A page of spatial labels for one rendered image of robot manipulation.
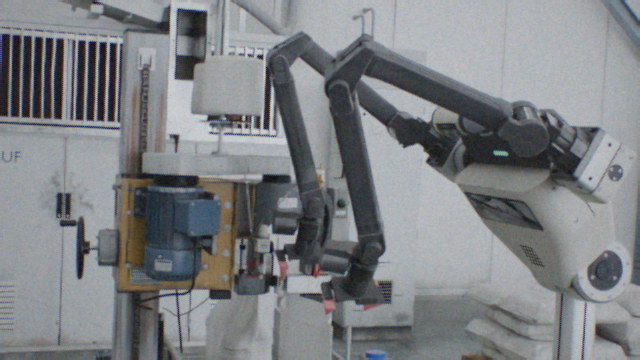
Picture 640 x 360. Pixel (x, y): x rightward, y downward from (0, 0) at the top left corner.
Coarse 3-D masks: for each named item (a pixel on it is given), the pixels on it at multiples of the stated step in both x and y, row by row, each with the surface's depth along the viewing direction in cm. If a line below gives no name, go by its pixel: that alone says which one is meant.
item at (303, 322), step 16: (288, 304) 248; (304, 304) 241; (320, 304) 235; (288, 320) 223; (304, 320) 217; (320, 320) 235; (288, 336) 223; (304, 336) 217; (320, 336) 211; (288, 352) 223; (304, 352) 217; (320, 352) 211
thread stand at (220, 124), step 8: (224, 8) 245; (224, 16) 244; (224, 24) 245; (224, 32) 245; (224, 40) 245; (224, 48) 245; (200, 120) 256; (208, 120) 255; (216, 120) 232; (224, 120) 230; (232, 120) 230; (216, 128) 246; (224, 128) 246; (216, 152) 245; (224, 152) 245
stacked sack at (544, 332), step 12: (492, 312) 534; (504, 312) 519; (504, 324) 517; (516, 324) 500; (528, 324) 491; (540, 324) 491; (552, 324) 493; (528, 336) 488; (540, 336) 488; (552, 336) 490
